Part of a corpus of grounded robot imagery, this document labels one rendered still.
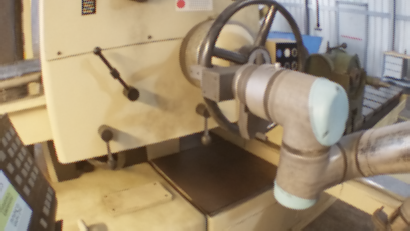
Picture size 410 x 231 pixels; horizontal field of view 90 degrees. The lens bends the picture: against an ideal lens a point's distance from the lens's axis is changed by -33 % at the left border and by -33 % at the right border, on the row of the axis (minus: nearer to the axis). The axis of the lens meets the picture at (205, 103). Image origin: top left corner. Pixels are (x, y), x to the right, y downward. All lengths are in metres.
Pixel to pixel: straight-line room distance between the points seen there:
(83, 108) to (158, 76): 0.25
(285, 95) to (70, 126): 0.57
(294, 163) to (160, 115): 0.53
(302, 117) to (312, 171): 0.09
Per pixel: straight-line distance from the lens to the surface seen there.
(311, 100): 0.38
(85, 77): 0.76
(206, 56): 0.61
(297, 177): 0.43
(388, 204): 1.31
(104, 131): 0.77
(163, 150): 1.72
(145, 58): 0.81
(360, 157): 0.49
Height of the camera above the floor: 1.42
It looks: 18 degrees down
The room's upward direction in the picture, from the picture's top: 1 degrees counter-clockwise
